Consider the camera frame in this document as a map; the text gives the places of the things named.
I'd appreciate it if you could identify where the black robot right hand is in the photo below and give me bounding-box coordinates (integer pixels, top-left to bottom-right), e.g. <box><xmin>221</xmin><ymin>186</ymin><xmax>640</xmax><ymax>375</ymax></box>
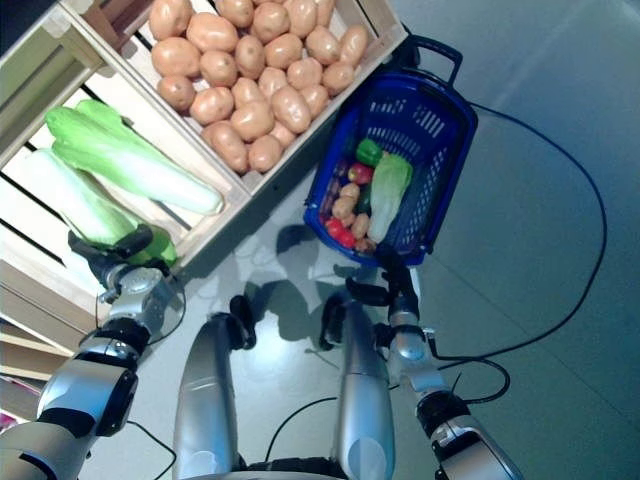
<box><xmin>344</xmin><ymin>242</ymin><xmax>422</xmax><ymax>319</ymax></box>

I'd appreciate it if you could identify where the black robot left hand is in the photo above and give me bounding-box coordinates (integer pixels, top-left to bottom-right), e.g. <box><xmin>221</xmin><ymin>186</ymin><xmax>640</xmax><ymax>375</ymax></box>
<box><xmin>67</xmin><ymin>223</ymin><xmax>171</xmax><ymax>292</ymax></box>

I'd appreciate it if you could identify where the green white napa cabbage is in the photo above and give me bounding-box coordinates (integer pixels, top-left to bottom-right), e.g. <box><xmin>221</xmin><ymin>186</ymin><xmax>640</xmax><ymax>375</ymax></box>
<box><xmin>17</xmin><ymin>147</ymin><xmax>179</xmax><ymax>269</ymax></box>
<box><xmin>367</xmin><ymin>152</ymin><xmax>415</xmax><ymax>245</ymax></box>
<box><xmin>43</xmin><ymin>98</ymin><xmax>225</xmax><ymax>216</ymax></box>

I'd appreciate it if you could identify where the blue plastic shopping basket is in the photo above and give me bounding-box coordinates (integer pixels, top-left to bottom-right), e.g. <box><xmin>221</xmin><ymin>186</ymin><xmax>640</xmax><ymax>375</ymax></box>
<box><xmin>303</xmin><ymin>37</ymin><xmax>479</xmax><ymax>269</ymax></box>

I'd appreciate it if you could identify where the light wooden slat crate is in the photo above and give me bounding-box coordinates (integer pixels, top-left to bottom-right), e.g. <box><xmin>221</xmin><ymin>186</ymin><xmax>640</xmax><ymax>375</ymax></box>
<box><xmin>64</xmin><ymin>0</ymin><xmax>409</xmax><ymax>199</ymax></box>
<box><xmin>0</xmin><ymin>0</ymin><xmax>251</xmax><ymax>326</ymax></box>

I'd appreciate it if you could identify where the red apple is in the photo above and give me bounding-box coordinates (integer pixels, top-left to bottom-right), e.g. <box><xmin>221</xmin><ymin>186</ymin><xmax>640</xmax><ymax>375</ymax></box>
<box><xmin>348</xmin><ymin>162</ymin><xmax>375</xmax><ymax>185</ymax></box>

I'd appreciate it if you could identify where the silver robot right leg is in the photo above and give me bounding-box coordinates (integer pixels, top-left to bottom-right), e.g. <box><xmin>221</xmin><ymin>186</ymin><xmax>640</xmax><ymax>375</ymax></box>
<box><xmin>319</xmin><ymin>292</ymin><xmax>399</xmax><ymax>480</ymax></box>

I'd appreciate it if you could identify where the silver robot leg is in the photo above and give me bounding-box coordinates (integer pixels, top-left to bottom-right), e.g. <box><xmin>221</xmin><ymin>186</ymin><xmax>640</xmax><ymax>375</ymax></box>
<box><xmin>172</xmin><ymin>294</ymin><xmax>259</xmax><ymax>480</ymax></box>
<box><xmin>319</xmin><ymin>292</ymin><xmax>399</xmax><ymax>480</ymax></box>

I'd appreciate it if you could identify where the green bell pepper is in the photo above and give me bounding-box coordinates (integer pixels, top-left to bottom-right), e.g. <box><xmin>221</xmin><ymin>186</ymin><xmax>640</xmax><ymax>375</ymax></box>
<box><xmin>355</xmin><ymin>138</ymin><xmax>385</xmax><ymax>166</ymax></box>

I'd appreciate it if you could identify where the silver robot left leg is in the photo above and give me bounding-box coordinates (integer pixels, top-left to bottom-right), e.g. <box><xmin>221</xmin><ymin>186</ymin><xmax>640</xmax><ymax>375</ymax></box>
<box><xmin>172</xmin><ymin>294</ymin><xmax>259</xmax><ymax>480</ymax></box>

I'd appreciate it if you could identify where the black robot waist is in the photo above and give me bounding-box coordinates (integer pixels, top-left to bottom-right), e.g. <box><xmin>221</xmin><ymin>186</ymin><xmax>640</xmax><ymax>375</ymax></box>
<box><xmin>232</xmin><ymin>453</ymin><xmax>351</xmax><ymax>480</ymax></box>

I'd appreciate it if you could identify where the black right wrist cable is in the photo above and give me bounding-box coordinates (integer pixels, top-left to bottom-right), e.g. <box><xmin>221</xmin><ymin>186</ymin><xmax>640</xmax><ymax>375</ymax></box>
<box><xmin>424</xmin><ymin>327</ymin><xmax>512</xmax><ymax>405</ymax></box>

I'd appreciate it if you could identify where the black body cable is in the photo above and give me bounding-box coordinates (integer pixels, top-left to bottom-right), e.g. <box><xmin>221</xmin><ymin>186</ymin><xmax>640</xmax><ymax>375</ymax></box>
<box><xmin>263</xmin><ymin>396</ymin><xmax>341</xmax><ymax>469</ymax></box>

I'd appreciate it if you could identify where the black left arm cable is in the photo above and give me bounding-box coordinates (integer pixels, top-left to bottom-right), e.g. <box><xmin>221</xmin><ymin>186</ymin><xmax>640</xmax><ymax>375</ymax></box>
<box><xmin>124</xmin><ymin>419</ymin><xmax>179</xmax><ymax>480</ymax></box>

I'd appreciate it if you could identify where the long black floor cable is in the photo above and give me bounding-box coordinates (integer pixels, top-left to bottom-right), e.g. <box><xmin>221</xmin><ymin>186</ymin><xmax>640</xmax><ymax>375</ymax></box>
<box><xmin>432</xmin><ymin>97</ymin><xmax>609</xmax><ymax>361</ymax></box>

